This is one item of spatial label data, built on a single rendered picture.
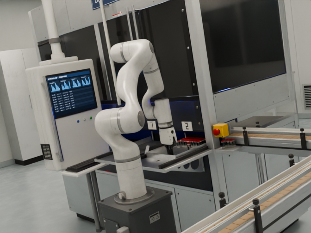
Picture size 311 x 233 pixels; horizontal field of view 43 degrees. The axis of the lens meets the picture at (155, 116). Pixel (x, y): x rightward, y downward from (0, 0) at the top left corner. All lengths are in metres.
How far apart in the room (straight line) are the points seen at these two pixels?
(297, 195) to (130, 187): 0.72
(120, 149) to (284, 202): 0.73
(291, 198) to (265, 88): 1.46
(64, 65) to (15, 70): 4.29
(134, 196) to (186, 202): 0.96
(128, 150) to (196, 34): 0.88
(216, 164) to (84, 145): 1.06
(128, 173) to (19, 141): 5.49
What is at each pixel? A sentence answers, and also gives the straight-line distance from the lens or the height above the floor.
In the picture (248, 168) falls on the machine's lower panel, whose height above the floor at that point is 0.66.
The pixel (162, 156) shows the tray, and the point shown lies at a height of 0.90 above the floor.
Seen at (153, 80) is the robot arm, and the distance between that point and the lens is 2.13.
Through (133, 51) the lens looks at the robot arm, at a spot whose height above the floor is 1.53.
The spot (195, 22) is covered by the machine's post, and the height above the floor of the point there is 1.64.
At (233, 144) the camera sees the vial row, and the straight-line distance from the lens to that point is 2.36.
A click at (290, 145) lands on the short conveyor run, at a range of 2.21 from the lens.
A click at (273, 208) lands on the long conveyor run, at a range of 1.38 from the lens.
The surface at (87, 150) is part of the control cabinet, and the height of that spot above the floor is 0.88.
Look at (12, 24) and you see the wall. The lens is 7.80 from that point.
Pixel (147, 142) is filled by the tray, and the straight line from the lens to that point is 2.87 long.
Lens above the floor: 1.48
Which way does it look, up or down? 8 degrees down
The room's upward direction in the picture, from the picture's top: 10 degrees counter-clockwise
